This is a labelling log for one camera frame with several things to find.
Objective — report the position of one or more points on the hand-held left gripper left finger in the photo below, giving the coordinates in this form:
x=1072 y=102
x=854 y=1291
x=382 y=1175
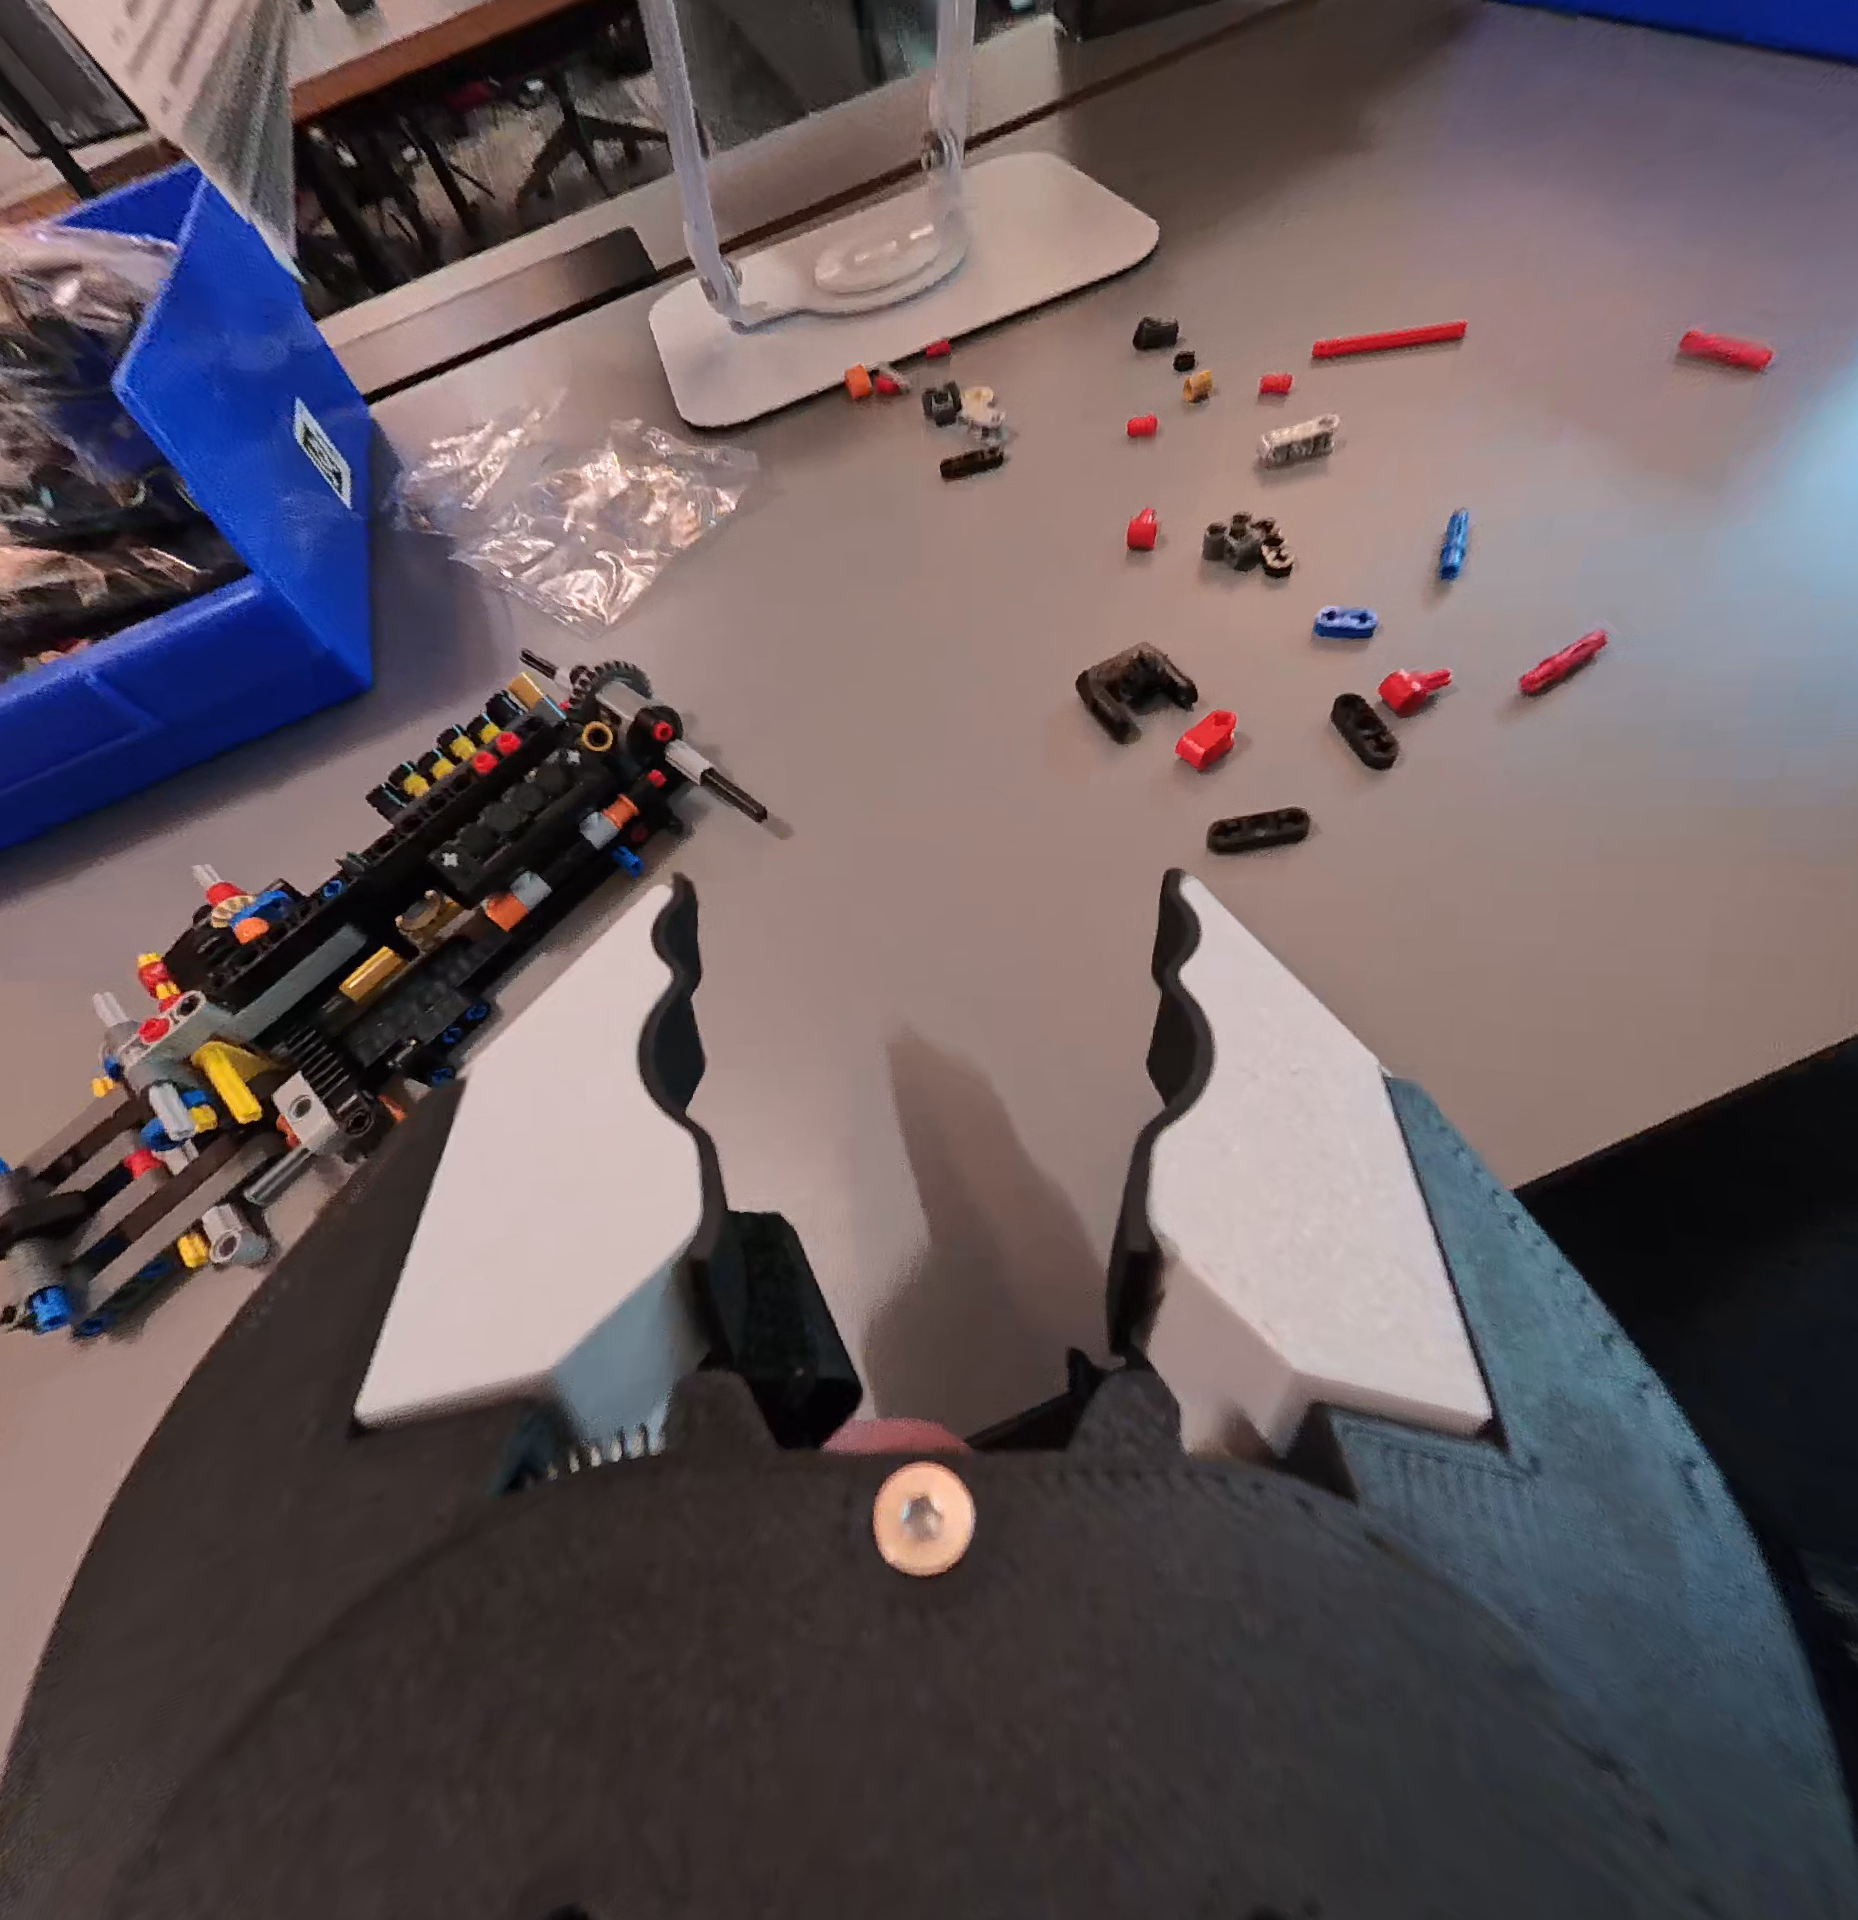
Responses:
x=554 y=1201

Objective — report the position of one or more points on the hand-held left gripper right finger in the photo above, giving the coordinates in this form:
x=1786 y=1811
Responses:
x=1305 y=1201

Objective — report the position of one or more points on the blue bin with white label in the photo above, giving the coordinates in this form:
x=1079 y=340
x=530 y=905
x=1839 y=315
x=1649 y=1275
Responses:
x=255 y=494

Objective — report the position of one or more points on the blue plastic bin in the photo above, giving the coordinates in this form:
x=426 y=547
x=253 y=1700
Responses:
x=1695 y=12

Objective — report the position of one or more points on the multicoloured lego technic assembly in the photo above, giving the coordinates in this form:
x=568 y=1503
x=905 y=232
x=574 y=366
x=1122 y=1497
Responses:
x=345 y=974

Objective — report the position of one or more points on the red lego block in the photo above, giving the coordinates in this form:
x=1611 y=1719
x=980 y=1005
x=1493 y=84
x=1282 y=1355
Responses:
x=1207 y=738

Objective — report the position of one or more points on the short black lego beam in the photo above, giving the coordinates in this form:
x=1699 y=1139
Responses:
x=1365 y=731

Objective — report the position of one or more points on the red lego connector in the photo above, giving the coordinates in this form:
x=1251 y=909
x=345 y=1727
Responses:
x=1143 y=529
x=1414 y=686

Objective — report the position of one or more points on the small blue lego beam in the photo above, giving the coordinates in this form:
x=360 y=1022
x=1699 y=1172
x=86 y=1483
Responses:
x=1345 y=620

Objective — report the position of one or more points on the long red lego pin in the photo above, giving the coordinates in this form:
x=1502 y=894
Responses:
x=1562 y=663

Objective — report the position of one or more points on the grey and black lego joint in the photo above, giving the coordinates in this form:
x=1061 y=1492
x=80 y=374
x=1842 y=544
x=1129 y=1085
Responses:
x=1249 y=544

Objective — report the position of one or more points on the blue lego pin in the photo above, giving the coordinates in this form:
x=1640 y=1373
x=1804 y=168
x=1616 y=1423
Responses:
x=1452 y=543

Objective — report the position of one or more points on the light grey lego connector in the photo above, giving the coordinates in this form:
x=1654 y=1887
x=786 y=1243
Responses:
x=1298 y=439

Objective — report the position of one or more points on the tan lego gear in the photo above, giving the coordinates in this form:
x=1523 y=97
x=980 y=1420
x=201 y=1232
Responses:
x=989 y=402

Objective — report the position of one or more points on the long red lego axle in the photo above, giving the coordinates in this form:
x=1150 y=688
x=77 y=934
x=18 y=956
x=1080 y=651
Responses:
x=1388 y=338

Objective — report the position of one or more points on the black square lego piece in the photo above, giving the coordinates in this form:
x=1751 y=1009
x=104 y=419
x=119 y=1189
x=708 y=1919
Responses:
x=940 y=401

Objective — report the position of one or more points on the black lego connector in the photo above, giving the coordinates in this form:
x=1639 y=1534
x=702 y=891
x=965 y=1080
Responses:
x=1154 y=332

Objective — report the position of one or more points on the short red lego axle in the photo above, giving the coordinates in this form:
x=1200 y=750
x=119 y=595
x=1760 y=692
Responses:
x=1726 y=350

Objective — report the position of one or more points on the crumpled small clear bag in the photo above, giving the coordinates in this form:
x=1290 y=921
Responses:
x=614 y=510

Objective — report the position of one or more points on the pile of clear parts bags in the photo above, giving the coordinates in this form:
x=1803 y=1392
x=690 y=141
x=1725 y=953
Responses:
x=74 y=481

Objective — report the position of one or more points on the silver monitor stand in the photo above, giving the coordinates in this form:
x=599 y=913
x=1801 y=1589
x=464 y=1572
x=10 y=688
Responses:
x=1019 y=225

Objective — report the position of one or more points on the clear bag with printed sheet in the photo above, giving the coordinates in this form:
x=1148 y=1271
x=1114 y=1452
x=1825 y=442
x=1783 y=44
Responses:
x=216 y=105

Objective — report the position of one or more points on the black lego frame piece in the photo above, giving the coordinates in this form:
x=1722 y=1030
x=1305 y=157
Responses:
x=1125 y=699

